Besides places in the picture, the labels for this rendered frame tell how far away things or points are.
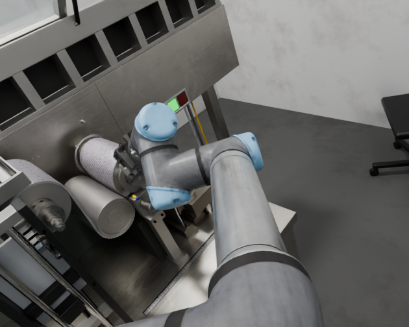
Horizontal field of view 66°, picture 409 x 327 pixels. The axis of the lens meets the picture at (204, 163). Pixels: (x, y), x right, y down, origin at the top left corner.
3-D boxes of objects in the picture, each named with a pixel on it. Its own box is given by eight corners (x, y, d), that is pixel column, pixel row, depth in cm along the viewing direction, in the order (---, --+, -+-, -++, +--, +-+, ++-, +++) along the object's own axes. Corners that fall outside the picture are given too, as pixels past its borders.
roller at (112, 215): (110, 245, 92) (89, 218, 85) (73, 215, 109) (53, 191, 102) (141, 217, 97) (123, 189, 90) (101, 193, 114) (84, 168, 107)
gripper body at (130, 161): (134, 141, 83) (141, 121, 72) (156, 164, 83) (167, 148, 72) (111, 158, 79) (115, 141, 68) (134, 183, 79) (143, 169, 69)
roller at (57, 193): (34, 248, 77) (-5, 210, 69) (6, 214, 94) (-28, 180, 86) (81, 209, 84) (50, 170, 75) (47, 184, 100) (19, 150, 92)
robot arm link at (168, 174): (206, 193, 54) (189, 134, 56) (145, 211, 55) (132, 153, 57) (213, 197, 61) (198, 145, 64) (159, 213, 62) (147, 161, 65)
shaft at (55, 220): (60, 238, 68) (51, 229, 66) (49, 228, 72) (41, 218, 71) (72, 228, 70) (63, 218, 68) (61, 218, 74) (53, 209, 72)
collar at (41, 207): (47, 237, 73) (30, 219, 69) (38, 228, 77) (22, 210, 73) (71, 218, 76) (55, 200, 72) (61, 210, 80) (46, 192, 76)
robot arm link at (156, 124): (143, 144, 54) (133, 99, 56) (134, 163, 64) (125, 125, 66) (185, 138, 57) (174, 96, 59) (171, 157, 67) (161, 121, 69)
